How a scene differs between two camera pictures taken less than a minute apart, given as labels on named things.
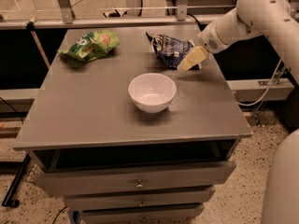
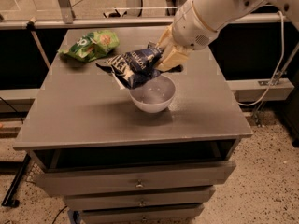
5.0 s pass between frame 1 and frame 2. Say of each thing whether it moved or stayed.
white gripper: moved
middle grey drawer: stayed
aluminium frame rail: stayed
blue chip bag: moved
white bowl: stayed
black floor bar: stayed
